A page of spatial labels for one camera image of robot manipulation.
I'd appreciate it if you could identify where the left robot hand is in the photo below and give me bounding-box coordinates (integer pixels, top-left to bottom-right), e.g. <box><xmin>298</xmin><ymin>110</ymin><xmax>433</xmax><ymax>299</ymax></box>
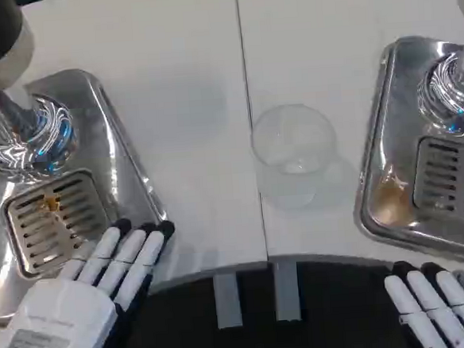
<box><xmin>0</xmin><ymin>215</ymin><xmax>184</xmax><ymax>348</ymax></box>

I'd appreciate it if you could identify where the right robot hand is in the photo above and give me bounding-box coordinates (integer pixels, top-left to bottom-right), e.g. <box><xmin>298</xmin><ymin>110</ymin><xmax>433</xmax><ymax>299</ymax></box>
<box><xmin>382</xmin><ymin>257</ymin><xmax>464</xmax><ymax>348</ymax></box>

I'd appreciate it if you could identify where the slotted steel tray grid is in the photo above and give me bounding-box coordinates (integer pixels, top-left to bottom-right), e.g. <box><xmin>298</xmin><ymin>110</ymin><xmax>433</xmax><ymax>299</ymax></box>
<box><xmin>0</xmin><ymin>167</ymin><xmax>116</xmax><ymax>281</ymax></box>
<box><xmin>407</xmin><ymin>133</ymin><xmax>464</xmax><ymax>221</ymax></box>

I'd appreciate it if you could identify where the grey tape strip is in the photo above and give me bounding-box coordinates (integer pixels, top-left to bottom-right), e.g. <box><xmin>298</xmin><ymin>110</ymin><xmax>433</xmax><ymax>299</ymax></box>
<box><xmin>213</xmin><ymin>272</ymin><xmax>243</xmax><ymax>330</ymax></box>
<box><xmin>272</xmin><ymin>260</ymin><xmax>303</xmax><ymax>323</ymax></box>

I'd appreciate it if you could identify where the steel drip tray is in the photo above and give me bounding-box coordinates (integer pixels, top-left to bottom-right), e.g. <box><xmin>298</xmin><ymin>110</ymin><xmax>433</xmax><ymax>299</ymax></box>
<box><xmin>0</xmin><ymin>62</ymin><xmax>175</xmax><ymax>329</ymax></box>
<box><xmin>341</xmin><ymin>32</ymin><xmax>464</xmax><ymax>278</ymax></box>

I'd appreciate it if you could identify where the black robot torso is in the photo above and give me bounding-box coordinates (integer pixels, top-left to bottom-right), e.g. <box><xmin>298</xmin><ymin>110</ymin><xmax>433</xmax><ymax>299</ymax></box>
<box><xmin>89</xmin><ymin>248</ymin><xmax>424</xmax><ymax>348</ymax></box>

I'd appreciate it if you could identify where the clear ribbed glass cup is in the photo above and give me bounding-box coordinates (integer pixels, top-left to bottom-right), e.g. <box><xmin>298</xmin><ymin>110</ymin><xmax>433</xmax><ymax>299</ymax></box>
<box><xmin>248</xmin><ymin>100</ymin><xmax>342</xmax><ymax>211</ymax></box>

